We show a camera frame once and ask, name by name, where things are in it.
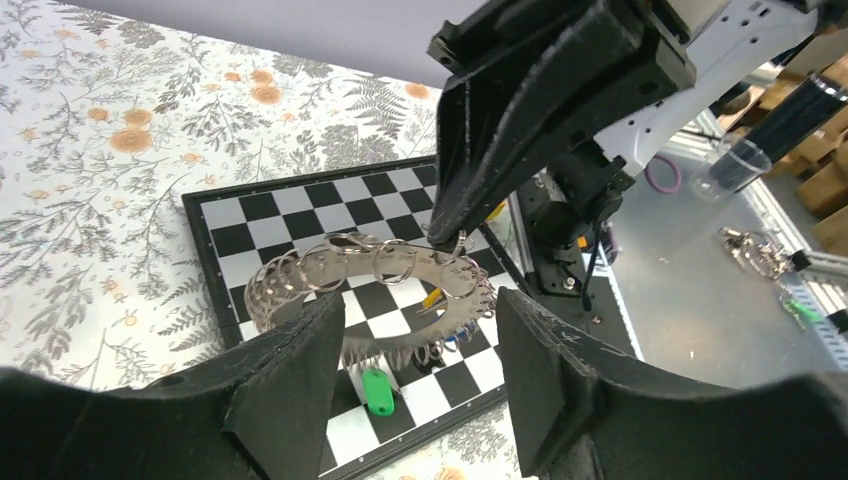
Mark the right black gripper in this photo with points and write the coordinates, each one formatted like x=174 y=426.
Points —
x=531 y=84

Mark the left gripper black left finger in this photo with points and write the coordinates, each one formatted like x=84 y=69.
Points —
x=257 y=411

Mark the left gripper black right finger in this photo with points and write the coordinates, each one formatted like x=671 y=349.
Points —
x=583 y=409

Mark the green key tag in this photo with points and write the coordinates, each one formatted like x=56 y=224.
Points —
x=378 y=392

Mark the metal keyring disc with rings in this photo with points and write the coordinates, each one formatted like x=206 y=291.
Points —
x=383 y=283

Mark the yellow key tag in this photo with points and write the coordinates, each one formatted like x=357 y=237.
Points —
x=434 y=302

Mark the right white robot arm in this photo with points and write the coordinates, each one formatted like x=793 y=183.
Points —
x=737 y=39

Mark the clear plastic cup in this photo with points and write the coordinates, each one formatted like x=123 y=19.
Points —
x=738 y=160

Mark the spare keyrings on table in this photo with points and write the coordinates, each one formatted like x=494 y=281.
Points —
x=760 y=253

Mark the stack of cardboard boxes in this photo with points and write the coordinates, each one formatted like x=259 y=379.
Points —
x=822 y=155

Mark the floral patterned table mat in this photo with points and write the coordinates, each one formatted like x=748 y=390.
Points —
x=105 y=123

